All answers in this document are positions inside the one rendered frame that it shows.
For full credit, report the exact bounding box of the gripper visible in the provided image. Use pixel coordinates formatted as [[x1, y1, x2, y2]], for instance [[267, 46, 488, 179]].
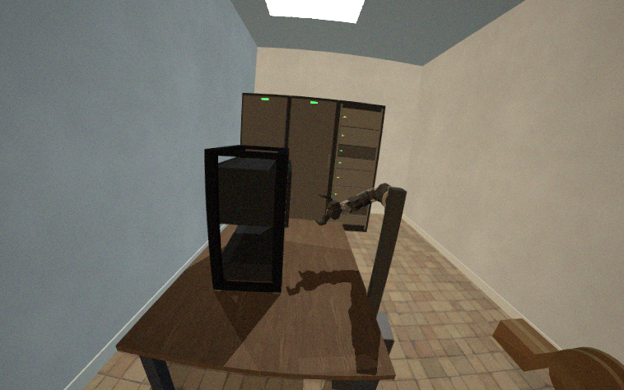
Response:
[[316, 193, 349, 225]]

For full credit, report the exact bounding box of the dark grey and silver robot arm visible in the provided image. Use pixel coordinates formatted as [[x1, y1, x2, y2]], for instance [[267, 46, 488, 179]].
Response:
[[340, 183, 390, 216]]

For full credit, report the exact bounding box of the black server rack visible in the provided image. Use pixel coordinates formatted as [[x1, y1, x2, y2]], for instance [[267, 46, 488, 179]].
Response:
[[204, 145, 293, 294]]

